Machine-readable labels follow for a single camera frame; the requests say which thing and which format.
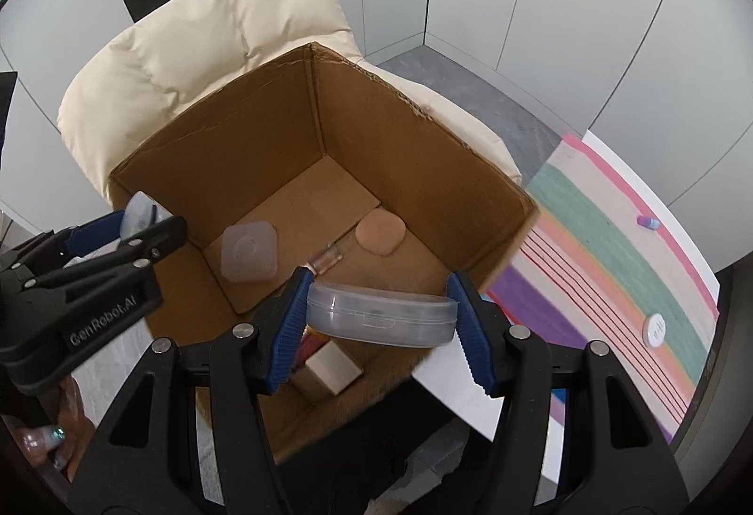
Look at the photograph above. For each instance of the brown cardboard box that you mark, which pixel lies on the brown cardboard box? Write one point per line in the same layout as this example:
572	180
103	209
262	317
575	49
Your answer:
265	139

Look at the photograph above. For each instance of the small peach cosmetic bottle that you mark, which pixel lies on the small peach cosmetic bottle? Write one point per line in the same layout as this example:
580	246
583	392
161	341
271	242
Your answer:
326	258

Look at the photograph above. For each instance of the clear plastic lid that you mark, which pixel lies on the clear plastic lid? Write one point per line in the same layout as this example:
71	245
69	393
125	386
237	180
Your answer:
250	256
141	212

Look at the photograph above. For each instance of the beige rounded case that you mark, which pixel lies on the beige rounded case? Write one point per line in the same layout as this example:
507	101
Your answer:
380	234

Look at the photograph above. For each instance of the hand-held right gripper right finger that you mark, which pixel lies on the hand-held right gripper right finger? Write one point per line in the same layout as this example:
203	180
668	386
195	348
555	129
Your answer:
470	333

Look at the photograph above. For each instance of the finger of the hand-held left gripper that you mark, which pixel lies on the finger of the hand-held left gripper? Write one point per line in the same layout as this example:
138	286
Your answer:
153	241
94	236

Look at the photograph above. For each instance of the cream padded chair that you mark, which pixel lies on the cream padded chair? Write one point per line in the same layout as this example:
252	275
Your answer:
235	21

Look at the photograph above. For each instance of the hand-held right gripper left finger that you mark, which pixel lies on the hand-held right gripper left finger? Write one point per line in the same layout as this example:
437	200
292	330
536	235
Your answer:
288	333

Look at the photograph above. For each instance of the person's left hand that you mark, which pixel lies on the person's left hand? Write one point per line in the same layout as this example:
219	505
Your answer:
67	432

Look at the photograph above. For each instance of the white cube box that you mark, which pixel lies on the white cube box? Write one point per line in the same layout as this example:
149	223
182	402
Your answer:
332	371

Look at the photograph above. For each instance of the small purple tube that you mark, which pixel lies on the small purple tube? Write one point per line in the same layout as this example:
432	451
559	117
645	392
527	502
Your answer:
648	222

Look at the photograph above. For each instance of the clear round plastic case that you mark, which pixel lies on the clear round plastic case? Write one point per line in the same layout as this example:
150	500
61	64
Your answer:
382	315

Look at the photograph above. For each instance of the striped colourful towel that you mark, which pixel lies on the striped colourful towel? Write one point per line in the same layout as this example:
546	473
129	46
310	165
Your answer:
588	256

